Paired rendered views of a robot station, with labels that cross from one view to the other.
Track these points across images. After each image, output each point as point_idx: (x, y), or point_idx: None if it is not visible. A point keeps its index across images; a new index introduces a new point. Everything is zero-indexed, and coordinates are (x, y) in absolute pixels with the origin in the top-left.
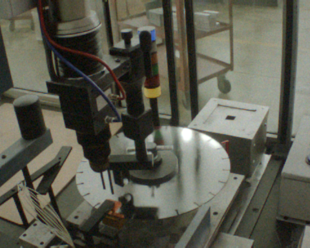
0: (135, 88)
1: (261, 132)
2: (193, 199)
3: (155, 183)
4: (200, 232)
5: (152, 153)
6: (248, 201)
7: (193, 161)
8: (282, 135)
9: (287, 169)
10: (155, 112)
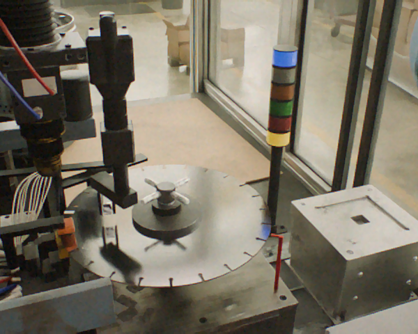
0: (105, 93)
1: (395, 265)
2: (145, 274)
3: (143, 232)
4: (74, 307)
5: (160, 195)
6: None
7: (212, 234)
8: None
9: (338, 331)
10: (273, 165)
